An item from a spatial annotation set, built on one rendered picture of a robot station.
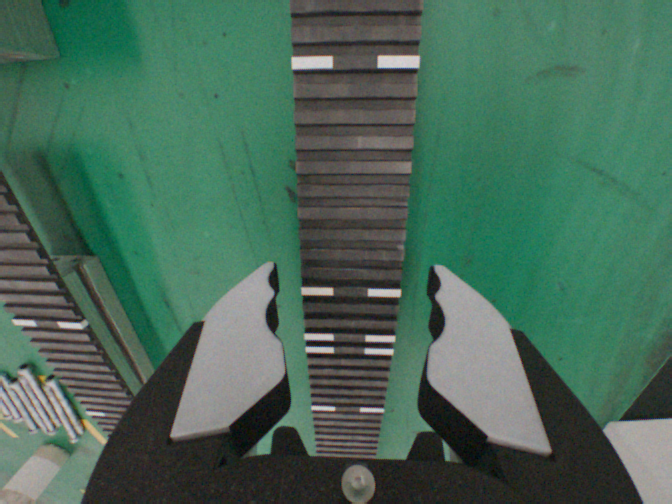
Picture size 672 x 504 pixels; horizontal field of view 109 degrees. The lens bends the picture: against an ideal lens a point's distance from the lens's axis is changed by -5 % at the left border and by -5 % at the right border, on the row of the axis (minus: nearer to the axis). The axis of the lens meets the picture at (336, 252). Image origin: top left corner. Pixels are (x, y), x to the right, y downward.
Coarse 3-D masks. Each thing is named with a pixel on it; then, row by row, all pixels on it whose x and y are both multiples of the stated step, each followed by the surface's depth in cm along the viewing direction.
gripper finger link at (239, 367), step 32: (256, 288) 10; (224, 320) 9; (256, 320) 9; (224, 352) 8; (256, 352) 8; (192, 384) 7; (224, 384) 7; (256, 384) 7; (288, 384) 7; (192, 416) 6; (224, 416) 6; (256, 416) 6; (256, 448) 8
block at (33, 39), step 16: (0, 0) 9; (16, 0) 10; (32, 0) 10; (0, 16) 9; (16, 16) 10; (32, 16) 10; (0, 32) 9; (16, 32) 10; (32, 32) 10; (48, 32) 11; (0, 48) 9; (16, 48) 10; (32, 48) 10; (48, 48) 11
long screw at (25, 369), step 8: (24, 368) 22; (32, 368) 23; (32, 376) 23; (32, 384) 24; (40, 392) 24; (40, 400) 25; (48, 400) 25; (48, 408) 26; (56, 416) 27; (56, 424) 27
